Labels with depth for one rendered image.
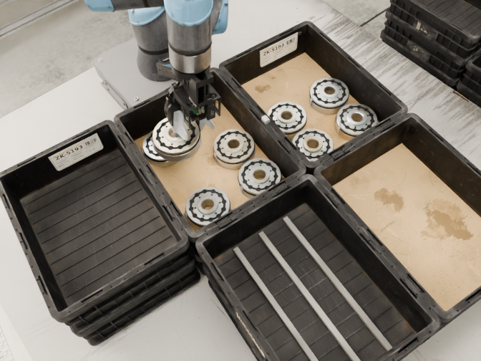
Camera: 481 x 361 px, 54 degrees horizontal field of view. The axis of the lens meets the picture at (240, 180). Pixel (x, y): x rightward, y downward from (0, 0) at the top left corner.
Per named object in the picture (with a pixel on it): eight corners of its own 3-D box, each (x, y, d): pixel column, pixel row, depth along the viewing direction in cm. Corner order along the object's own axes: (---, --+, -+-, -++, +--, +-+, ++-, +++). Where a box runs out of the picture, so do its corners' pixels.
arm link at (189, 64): (160, 36, 83) (200, 23, 86) (162, 57, 87) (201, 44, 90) (181, 61, 80) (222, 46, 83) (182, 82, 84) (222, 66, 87)
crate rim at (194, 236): (113, 123, 118) (110, 117, 116) (216, 71, 125) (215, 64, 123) (193, 246, 99) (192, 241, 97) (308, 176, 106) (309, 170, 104)
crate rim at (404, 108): (216, 71, 125) (215, 64, 123) (308, 25, 133) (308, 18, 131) (308, 176, 106) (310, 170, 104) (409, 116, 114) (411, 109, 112)
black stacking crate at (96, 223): (16, 202, 118) (-7, 177, 109) (123, 147, 126) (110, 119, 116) (76, 338, 100) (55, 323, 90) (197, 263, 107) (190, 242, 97)
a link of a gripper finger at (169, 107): (165, 128, 98) (169, 94, 91) (162, 123, 98) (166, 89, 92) (185, 122, 100) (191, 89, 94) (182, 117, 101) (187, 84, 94)
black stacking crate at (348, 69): (220, 96, 133) (216, 66, 124) (305, 52, 141) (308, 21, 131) (306, 197, 115) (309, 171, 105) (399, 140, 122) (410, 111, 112)
